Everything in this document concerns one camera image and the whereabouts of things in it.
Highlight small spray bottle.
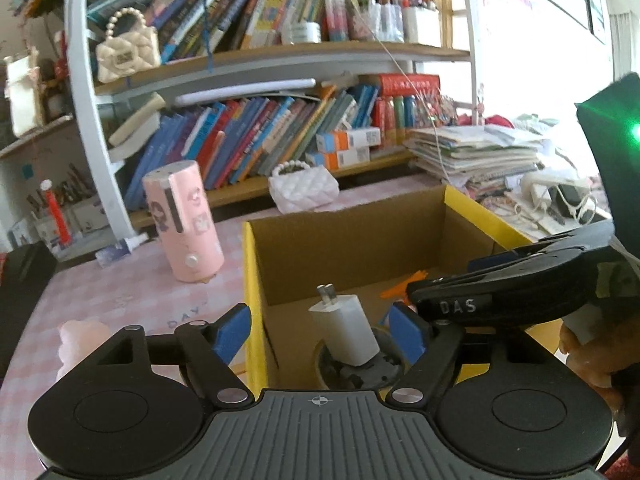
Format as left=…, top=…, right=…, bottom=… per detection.
left=96, top=234, right=150, bottom=267

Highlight white paper bag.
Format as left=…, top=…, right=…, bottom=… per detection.
left=4, top=47, right=46, bottom=138

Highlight small white quilted purse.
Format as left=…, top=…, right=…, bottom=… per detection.
left=268, top=159, right=340, bottom=215

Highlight row of leaning colourful books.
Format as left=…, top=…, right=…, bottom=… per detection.
left=87, top=0, right=333, bottom=63

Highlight white plug charger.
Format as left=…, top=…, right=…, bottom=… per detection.
left=308, top=282, right=379, bottom=367

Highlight cream book stack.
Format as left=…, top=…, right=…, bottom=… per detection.
left=107, top=92, right=166, bottom=163

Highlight pink cylindrical humidifier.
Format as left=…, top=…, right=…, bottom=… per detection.
left=142, top=160, right=225, bottom=283

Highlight stack of papers and notebooks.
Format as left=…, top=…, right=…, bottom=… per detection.
left=404, top=125, right=551, bottom=196

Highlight red cloth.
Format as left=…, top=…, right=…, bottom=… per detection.
left=457, top=115, right=516, bottom=128

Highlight white round jar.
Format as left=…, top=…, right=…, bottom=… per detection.
left=281, top=21, right=322, bottom=45

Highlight yellow cardboard box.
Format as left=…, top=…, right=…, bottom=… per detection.
left=242, top=184, right=563, bottom=396

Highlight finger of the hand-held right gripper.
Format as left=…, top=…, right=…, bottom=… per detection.
left=406, top=272, right=501, bottom=322
left=466, top=242, right=551, bottom=276

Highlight clear pen cups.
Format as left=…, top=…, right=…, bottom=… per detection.
left=350, top=0, right=405, bottom=43

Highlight red and white tube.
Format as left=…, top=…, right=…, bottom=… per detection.
left=40, top=180, right=71, bottom=248

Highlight row of red spines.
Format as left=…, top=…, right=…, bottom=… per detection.
left=372, top=94, right=418, bottom=150

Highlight white power adapter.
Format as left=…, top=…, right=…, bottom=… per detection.
left=520, top=172, right=593, bottom=226

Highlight white bookshelf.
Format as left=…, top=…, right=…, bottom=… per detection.
left=62, top=0, right=478, bottom=241

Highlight pink plush toy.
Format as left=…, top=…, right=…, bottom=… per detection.
left=56, top=319, right=112, bottom=383

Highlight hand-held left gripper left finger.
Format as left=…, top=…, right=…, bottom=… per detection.
left=95, top=302, right=253, bottom=408

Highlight white rolled paper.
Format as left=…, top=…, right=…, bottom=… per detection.
left=175, top=77, right=317, bottom=107

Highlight white pen holder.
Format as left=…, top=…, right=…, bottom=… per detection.
left=402, top=5, right=442, bottom=46

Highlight orange and white carton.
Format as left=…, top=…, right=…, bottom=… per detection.
left=316, top=127, right=382, bottom=153
left=306, top=146, right=372, bottom=171

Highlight person's right hand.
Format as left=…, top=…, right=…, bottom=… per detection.
left=559, top=325, right=623, bottom=398

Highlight colourful patterned box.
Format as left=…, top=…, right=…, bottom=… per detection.
left=417, top=92, right=458, bottom=128

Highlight grey tape roll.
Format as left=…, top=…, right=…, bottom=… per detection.
left=314, top=327, right=407, bottom=391

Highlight cream quilted pearl-handle handbag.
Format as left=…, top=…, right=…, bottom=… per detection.
left=95, top=7, right=162, bottom=84

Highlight long row of blue books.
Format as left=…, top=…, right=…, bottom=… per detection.
left=122, top=85, right=381, bottom=211

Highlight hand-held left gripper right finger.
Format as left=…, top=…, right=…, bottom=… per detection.
left=386, top=301, right=543, bottom=406

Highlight tall glue bottle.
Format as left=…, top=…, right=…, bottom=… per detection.
left=325, top=0, right=349, bottom=42

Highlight thin white cable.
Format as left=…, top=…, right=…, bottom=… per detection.
left=330, top=0, right=451, bottom=181

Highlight small orange item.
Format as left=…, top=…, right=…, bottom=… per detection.
left=380, top=270, right=428, bottom=302

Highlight red flat box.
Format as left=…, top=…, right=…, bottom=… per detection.
left=377, top=74, right=442, bottom=97

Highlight desk organizer with tools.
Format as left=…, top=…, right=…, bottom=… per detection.
left=10, top=162, right=108, bottom=251

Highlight pink checked tablecloth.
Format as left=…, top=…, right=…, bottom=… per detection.
left=0, top=172, right=640, bottom=480

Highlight black box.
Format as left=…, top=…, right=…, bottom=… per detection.
left=0, top=241, right=58, bottom=386

